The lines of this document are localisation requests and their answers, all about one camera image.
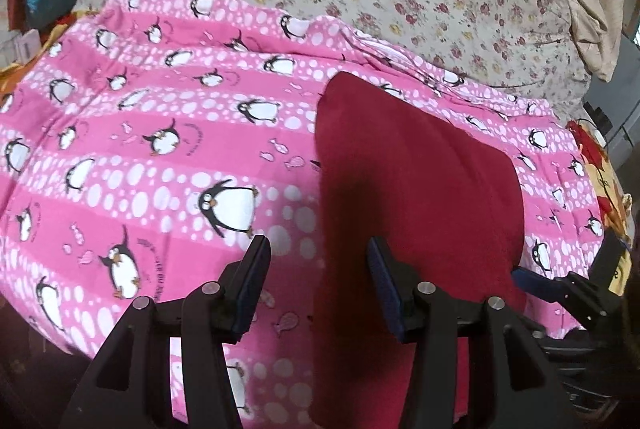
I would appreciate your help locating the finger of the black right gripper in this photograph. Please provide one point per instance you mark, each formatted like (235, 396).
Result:
(611, 267)
(586, 301)

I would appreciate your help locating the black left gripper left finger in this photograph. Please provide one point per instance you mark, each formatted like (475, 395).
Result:
(163, 364)

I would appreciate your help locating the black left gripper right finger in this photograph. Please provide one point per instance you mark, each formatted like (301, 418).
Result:
(475, 364)

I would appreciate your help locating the dark red fleece shirt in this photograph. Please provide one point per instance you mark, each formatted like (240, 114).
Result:
(447, 204)

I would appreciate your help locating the pink penguin blanket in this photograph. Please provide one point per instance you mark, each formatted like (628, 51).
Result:
(154, 140)

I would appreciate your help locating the small white pink box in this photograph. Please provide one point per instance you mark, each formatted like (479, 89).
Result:
(27, 46)

